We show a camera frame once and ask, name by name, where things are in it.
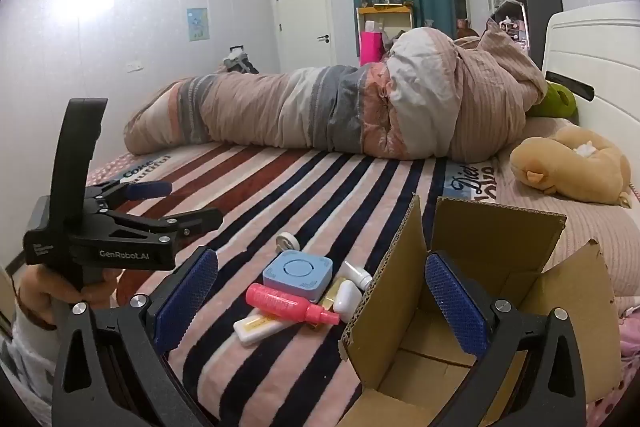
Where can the blue square device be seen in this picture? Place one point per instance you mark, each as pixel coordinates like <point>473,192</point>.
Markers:
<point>297,274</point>

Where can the white and yellow tube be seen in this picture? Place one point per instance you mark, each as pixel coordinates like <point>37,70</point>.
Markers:
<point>257,328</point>

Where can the person's left hand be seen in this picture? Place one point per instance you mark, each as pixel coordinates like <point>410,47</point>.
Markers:
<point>40,292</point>

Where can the white door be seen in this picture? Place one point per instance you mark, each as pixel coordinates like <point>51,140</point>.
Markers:
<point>305,19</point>

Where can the green plush toy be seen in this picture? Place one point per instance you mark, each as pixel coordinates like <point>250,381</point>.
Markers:
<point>557,102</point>

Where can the white bed headboard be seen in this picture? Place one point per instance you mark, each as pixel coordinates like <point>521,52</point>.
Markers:
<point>590,52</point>

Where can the white tape roll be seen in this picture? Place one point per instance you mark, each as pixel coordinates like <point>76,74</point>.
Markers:
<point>286,241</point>

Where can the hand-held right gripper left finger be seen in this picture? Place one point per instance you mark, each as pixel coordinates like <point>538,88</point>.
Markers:
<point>187,302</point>

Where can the pink spray bottle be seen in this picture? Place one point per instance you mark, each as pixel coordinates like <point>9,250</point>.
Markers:
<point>280,302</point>

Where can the brown cardboard box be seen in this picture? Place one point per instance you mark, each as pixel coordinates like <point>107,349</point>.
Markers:
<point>505,232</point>

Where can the yellow shelf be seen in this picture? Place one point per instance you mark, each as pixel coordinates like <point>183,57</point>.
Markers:
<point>385,11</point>

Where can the small white bottle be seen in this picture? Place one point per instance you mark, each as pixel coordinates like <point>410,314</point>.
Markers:
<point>357,274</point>

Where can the pink gift bag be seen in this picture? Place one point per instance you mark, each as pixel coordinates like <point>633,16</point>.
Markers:
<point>371,49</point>

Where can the small blue wall poster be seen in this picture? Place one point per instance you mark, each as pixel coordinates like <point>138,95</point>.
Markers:
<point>197,24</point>

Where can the pink striped pillow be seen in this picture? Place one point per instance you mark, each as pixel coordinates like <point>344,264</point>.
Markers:
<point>550,222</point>

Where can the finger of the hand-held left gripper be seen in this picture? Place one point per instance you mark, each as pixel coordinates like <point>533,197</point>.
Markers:
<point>200,219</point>
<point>145,191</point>

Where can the rolled pink grey comforter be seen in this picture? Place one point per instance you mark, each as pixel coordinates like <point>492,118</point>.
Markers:
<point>280,112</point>

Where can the striped blanket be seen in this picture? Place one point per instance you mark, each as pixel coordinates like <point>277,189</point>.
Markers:
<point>300,192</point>

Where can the pink dotted sheet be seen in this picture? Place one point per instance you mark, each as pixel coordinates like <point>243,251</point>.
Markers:
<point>627,347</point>

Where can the small gold box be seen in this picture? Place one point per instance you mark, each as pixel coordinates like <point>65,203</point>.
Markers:
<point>328,300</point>

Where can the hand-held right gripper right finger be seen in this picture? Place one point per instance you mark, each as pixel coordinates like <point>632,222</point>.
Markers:
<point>452,307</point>

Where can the tan plush toy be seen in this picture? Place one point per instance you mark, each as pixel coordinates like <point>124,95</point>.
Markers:
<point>575,167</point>

